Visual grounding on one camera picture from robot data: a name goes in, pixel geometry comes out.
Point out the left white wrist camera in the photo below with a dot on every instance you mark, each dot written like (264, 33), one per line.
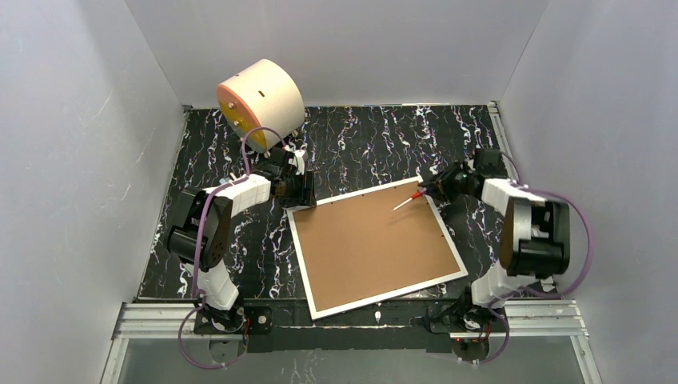
(295, 161)

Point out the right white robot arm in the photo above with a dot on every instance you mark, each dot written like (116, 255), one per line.
(534, 241)

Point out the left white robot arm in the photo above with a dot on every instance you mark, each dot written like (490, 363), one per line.
(200, 226)

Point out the blue red screwdriver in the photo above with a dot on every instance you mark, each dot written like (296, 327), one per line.
(413, 197)

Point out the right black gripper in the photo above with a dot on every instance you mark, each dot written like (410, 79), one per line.
(442, 186)

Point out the cylindrical beige drawer cabinet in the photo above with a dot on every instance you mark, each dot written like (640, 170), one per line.
(262, 100)

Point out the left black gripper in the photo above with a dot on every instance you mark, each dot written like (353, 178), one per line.
(303, 190)

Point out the white picture frame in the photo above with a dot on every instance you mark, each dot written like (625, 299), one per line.
(361, 248)

